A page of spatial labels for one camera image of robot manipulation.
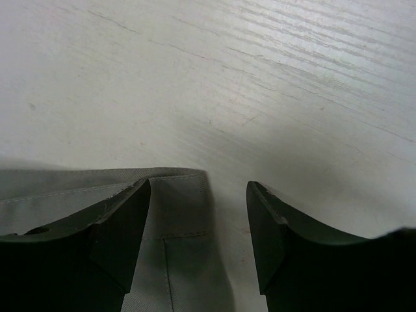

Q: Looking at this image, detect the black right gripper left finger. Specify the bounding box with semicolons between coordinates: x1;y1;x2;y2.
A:
1;179;151;311

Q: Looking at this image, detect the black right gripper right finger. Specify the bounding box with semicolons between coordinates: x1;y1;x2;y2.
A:
246;181;415;311

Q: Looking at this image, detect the grey pleated skirt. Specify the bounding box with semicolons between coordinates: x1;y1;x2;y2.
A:
1;168;235;311

